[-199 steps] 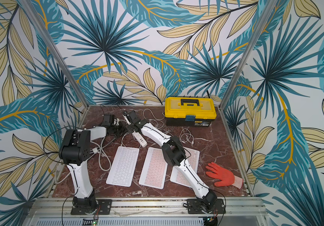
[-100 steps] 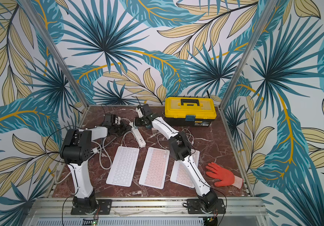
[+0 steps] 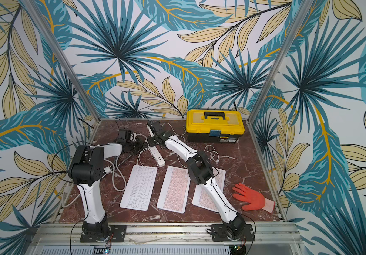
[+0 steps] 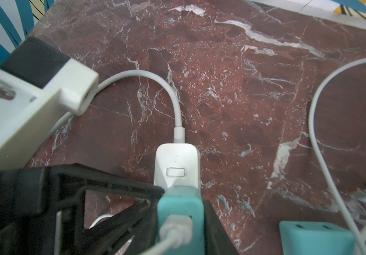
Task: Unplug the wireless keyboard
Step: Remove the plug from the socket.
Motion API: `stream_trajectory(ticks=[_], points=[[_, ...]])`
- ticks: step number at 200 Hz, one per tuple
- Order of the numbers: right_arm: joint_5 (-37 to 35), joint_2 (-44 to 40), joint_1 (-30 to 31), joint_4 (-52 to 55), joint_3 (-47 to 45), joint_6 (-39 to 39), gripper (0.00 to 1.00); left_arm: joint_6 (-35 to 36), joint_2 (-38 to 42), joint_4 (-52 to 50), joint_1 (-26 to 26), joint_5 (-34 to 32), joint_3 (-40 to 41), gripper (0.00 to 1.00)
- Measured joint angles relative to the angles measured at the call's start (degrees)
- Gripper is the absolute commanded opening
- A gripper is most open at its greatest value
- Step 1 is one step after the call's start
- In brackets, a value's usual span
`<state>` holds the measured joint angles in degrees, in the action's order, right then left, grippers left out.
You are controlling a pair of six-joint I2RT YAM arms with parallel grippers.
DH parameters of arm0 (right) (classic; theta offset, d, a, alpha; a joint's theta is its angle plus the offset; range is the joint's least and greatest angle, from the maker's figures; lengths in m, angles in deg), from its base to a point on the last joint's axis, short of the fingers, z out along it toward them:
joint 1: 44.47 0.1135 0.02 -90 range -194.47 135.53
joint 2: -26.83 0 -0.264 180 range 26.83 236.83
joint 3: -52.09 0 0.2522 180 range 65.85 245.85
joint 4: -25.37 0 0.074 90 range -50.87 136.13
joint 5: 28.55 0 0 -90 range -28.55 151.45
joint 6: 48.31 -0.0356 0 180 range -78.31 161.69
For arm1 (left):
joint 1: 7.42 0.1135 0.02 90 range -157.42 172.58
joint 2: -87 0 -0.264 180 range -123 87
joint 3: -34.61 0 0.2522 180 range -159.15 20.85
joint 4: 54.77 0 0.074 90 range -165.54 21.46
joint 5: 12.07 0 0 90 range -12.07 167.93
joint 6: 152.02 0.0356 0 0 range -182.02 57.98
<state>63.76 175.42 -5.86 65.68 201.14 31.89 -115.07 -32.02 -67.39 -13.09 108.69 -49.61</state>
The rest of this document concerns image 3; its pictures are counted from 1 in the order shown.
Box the pink keyboard right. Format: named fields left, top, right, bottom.
left=192, top=168, right=226, bottom=213

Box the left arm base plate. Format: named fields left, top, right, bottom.
left=80, top=223, right=127, bottom=243

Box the white wireless keyboard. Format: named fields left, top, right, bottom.
left=120, top=165, right=157, bottom=211

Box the red work glove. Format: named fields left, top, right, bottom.
left=232, top=183, right=275, bottom=213

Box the white power strip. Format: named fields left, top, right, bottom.
left=147, top=125, right=165, bottom=167

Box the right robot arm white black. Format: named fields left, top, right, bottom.
left=147, top=121, right=246, bottom=240

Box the pink keyboard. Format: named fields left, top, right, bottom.
left=192, top=168, right=226, bottom=213
left=157, top=166, right=190, bottom=214

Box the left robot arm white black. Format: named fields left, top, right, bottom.
left=69, top=130, right=146, bottom=242

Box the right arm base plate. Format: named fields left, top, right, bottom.
left=207, top=224, right=255, bottom=242

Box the pink keyboard middle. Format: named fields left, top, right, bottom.
left=157, top=166, right=190, bottom=214

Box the white usb cable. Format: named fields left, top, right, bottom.
left=203, top=144, right=220, bottom=164
left=162, top=122, right=187, bottom=138

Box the yellow black toolbox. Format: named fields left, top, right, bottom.
left=186, top=109, right=245, bottom=143

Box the white power strip cord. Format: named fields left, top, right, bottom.
left=62, top=133, right=148, bottom=208

